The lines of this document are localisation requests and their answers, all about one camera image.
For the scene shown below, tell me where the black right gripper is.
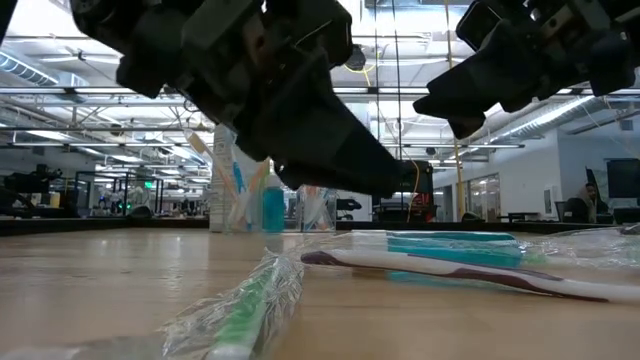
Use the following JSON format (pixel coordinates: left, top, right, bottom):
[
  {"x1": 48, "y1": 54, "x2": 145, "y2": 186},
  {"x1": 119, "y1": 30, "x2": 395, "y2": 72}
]
[{"x1": 413, "y1": 0, "x2": 640, "y2": 140}]

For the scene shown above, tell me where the clear acrylic holder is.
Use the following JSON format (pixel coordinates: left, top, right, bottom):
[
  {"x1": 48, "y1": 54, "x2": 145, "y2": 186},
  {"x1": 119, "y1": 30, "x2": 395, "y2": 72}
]
[{"x1": 224, "y1": 164, "x2": 337, "y2": 234}]

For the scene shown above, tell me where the white green wipes canister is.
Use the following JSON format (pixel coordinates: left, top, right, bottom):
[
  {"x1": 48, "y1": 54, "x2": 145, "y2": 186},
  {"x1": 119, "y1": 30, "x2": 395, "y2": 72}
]
[{"x1": 208, "y1": 123, "x2": 274, "y2": 234}]

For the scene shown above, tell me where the black office chair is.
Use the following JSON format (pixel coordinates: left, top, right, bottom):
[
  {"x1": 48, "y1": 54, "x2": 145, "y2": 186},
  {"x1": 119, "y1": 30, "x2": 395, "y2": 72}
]
[{"x1": 335, "y1": 197, "x2": 363, "y2": 221}]

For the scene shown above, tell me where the teal toothbrush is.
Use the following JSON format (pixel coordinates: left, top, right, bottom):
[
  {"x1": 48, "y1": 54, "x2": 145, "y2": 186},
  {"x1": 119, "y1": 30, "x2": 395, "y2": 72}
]
[{"x1": 385, "y1": 229, "x2": 525, "y2": 285}]

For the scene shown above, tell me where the black background machine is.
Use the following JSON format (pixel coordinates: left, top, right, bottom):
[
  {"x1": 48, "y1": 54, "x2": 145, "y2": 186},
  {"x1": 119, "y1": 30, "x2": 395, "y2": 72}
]
[{"x1": 0, "y1": 163, "x2": 81, "y2": 219}]

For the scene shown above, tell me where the person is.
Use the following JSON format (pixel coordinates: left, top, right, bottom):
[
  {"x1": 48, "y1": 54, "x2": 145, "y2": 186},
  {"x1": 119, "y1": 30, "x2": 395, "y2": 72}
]
[{"x1": 562, "y1": 182, "x2": 611, "y2": 225}]

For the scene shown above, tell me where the black monitor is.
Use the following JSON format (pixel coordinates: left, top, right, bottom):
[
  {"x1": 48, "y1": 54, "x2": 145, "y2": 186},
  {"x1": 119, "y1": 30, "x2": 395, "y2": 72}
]
[{"x1": 605, "y1": 158, "x2": 640, "y2": 200}]

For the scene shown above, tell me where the orange toothbrush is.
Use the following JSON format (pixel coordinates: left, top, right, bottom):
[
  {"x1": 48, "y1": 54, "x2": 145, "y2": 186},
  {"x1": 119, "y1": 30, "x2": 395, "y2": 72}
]
[
  {"x1": 239, "y1": 158, "x2": 272, "y2": 221},
  {"x1": 182, "y1": 127, "x2": 241, "y2": 211}
]

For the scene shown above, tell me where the blue mouthwash bottle white cap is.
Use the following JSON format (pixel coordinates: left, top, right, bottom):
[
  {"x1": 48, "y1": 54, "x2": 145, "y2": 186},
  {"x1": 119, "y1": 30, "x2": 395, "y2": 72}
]
[{"x1": 261, "y1": 172, "x2": 286, "y2": 234}]

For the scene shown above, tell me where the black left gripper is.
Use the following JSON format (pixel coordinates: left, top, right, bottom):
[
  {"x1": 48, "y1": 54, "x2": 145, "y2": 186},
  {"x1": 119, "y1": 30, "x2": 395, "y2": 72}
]
[{"x1": 117, "y1": 0, "x2": 401, "y2": 174}]

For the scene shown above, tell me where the purple toothbrush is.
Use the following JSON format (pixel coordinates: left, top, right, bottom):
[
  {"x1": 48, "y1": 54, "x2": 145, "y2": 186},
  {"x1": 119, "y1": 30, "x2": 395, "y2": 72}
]
[{"x1": 300, "y1": 248, "x2": 640, "y2": 305}]

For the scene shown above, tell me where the green toothbrush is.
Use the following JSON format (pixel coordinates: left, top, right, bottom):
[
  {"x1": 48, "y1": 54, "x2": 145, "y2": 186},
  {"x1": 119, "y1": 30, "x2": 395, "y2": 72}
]
[
  {"x1": 149, "y1": 247, "x2": 306, "y2": 360},
  {"x1": 519, "y1": 227, "x2": 640, "y2": 269}
]

